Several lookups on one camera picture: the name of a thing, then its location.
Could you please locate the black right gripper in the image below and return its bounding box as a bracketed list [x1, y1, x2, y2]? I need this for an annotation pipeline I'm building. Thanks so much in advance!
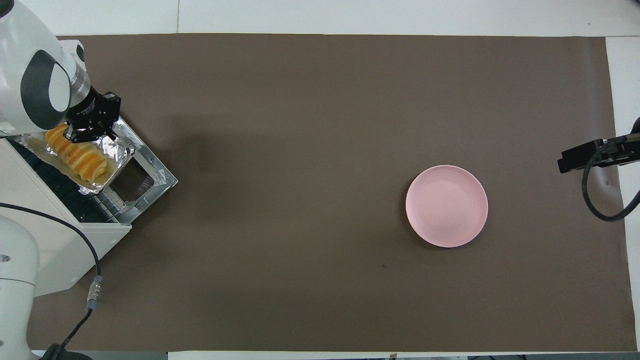
[67, 86, 108, 128]

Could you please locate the sliced yellow bread loaf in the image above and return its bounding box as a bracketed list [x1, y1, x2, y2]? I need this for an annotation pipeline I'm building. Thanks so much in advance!
[45, 124, 108, 182]

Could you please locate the aluminium foil tray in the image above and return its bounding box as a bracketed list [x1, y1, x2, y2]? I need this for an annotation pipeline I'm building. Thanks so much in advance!
[20, 119, 137, 196]

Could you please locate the glass oven door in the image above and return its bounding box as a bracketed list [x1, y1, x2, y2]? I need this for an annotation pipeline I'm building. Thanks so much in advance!
[92, 117, 178, 224]

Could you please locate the cream toaster oven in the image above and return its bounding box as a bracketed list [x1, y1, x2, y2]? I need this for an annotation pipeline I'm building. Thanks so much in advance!
[0, 136, 133, 297]

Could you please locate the pink round plate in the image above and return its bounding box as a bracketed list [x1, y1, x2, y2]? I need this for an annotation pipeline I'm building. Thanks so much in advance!
[405, 165, 489, 249]

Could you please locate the brown table mat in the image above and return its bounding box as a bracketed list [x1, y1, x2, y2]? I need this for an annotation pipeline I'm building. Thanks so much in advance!
[27, 33, 638, 353]

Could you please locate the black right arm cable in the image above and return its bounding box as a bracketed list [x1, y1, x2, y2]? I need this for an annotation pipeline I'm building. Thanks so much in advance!
[582, 145, 640, 222]

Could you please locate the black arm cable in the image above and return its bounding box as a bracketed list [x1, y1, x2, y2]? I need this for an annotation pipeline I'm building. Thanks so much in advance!
[582, 145, 640, 222]
[0, 202, 104, 360]

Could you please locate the oven wire rack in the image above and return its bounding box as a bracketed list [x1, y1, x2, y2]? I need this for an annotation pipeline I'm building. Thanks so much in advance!
[10, 142, 121, 224]

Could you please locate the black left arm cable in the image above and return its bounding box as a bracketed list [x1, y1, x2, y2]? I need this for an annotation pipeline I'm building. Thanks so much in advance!
[0, 202, 104, 360]

